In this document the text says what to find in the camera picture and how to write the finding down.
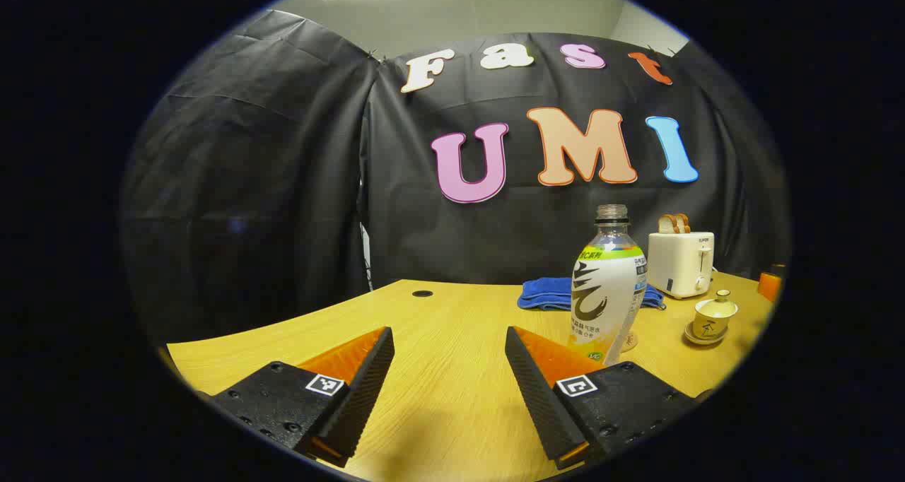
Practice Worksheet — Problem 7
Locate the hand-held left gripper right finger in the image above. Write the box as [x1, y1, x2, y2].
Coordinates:
[505, 326, 701, 470]

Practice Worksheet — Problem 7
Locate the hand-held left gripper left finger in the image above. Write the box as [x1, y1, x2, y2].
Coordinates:
[210, 327, 395, 469]

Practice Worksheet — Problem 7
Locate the clear labelled water bottle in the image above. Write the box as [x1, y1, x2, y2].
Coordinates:
[568, 204, 648, 366]

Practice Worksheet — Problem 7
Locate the white toaster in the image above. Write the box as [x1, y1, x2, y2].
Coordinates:
[648, 231, 716, 300]

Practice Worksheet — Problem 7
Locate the blue folded towel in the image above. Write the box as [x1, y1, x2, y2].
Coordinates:
[517, 277, 667, 312]

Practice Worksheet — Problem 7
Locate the black backdrop cloth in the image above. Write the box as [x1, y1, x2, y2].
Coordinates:
[120, 8, 791, 343]

